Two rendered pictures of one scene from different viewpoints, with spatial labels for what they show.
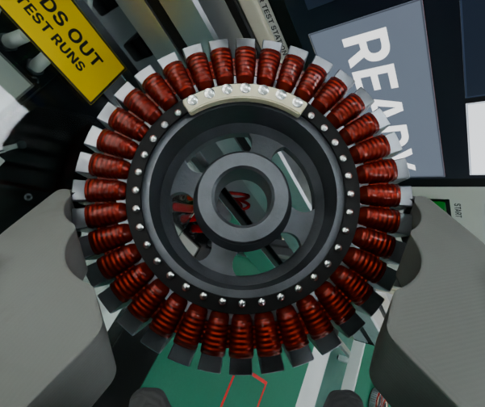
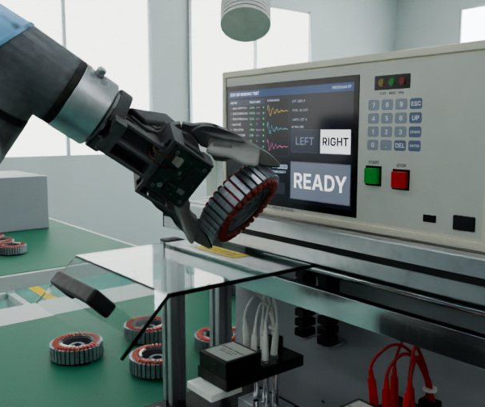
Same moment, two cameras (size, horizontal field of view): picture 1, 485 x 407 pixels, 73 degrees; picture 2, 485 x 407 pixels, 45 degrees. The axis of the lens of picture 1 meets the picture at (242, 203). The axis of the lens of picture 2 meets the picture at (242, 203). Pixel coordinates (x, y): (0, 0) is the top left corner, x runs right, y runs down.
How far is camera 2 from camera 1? 0.74 m
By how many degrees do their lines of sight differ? 96
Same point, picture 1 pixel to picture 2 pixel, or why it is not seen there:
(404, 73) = (307, 170)
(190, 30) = (259, 226)
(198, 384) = not seen: outside the picture
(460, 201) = (366, 160)
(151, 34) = (257, 243)
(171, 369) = not seen: outside the picture
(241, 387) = not seen: outside the picture
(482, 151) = (339, 148)
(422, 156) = (339, 172)
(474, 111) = (323, 150)
